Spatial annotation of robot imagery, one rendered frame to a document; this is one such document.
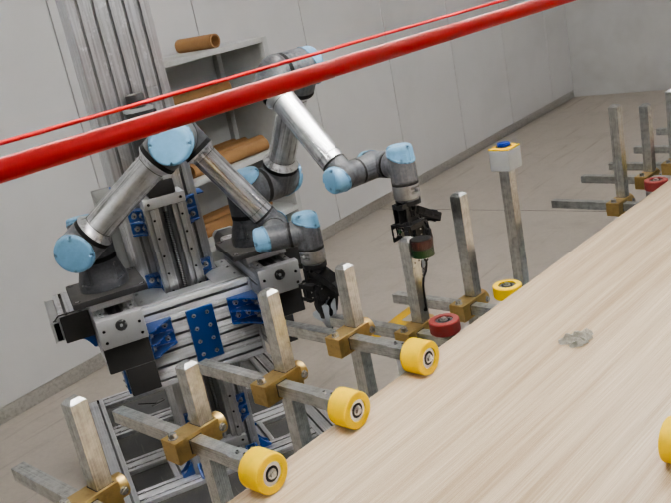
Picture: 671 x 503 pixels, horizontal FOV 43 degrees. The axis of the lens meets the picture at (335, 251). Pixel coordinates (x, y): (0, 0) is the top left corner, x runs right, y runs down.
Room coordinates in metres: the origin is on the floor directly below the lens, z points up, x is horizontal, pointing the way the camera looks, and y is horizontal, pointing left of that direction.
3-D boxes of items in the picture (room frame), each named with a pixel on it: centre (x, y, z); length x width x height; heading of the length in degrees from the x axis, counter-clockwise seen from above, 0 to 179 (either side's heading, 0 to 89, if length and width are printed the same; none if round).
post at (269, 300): (1.77, 0.17, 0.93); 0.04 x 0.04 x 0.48; 44
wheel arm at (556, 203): (2.99, -1.03, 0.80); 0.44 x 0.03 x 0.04; 44
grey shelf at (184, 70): (4.97, 0.61, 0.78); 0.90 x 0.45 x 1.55; 140
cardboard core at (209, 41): (5.05, 0.55, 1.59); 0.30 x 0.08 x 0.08; 50
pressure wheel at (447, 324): (2.01, -0.24, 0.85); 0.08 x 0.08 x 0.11
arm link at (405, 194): (2.26, -0.23, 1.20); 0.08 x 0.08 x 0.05
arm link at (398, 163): (2.26, -0.23, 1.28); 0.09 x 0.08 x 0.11; 39
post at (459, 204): (2.29, -0.37, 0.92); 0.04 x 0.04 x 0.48; 44
